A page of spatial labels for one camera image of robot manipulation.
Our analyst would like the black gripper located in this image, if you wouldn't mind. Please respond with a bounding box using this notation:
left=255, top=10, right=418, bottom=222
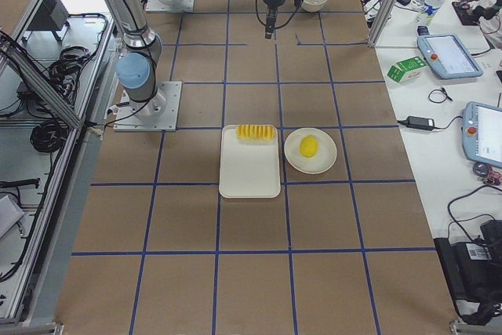
left=263, top=0, right=286, bottom=39

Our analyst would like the cream plate under lemon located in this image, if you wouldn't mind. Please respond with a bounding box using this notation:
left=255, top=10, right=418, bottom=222
left=284, top=128, right=337, bottom=174

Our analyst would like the yellow lemon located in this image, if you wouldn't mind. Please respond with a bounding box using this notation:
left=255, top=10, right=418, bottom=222
left=299, top=135, right=318, bottom=158

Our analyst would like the green white box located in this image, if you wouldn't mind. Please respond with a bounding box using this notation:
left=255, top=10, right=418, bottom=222
left=387, top=56, right=427, bottom=83

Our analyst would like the white rectangular tray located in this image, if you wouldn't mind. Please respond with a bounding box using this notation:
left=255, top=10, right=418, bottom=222
left=219, top=125, right=281, bottom=198

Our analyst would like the plastic water bottle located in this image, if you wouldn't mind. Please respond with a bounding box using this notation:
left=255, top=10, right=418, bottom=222
left=415, top=0, right=445, bottom=26

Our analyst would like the teach pendant tablet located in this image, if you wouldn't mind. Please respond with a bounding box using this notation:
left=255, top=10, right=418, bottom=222
left=417, top=34, right=483, bottom=79

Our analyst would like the black power adapter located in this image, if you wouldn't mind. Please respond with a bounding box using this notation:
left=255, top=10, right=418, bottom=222
left=406, top=115, right=435, bottom=131

